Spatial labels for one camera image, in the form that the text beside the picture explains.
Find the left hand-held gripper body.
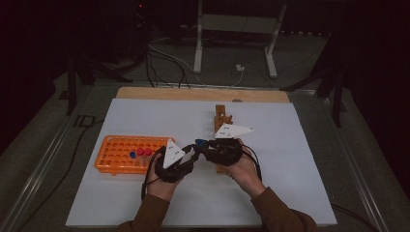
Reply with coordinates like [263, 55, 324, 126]
[154, 138, 196, 184]

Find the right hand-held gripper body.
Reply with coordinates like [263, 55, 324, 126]
[204, 123, 255, 167]

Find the wooden test tube rack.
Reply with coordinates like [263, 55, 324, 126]
[213, 103, 235, 175]

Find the orange plastic tube rack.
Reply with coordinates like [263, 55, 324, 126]
[94, 134, 176, 176]

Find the person's right hand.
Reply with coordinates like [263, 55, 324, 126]
[221, 138, 267, 198]

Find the person's left hand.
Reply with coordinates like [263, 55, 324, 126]
[146, 153, 183, 202]

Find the white table mat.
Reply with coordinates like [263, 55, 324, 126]
[65, 98, 338, 228]

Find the grey metal stand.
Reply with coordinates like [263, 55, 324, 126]
[192, 0, 288, 79]

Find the black tripod stand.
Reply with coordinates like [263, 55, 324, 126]
[279, 32, 348, 129]
[66, 52, 133, 116]

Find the black device with red light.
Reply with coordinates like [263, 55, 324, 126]
[129, 0, 153, 62]

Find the black power strip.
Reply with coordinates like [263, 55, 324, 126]
[279, 30, 333, 37]

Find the right hand-held gripper black cable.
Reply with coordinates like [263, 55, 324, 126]
[241, 144, 263, 182]

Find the hand-held gripper black cable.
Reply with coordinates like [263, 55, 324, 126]
[241, 144, 263, 182]
[140, 146, 167, 202]

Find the left hand-held gripper black cable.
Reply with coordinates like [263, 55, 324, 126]
[140, 146, 167, 202]

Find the black floor cable bundle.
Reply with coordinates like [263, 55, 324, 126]
[144, 44, 191, 89]

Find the white floor cable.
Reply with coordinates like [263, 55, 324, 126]
[151, 43, 245, 87]

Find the long black floor cable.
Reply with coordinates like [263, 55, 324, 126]
[15, 119, 105, 232]

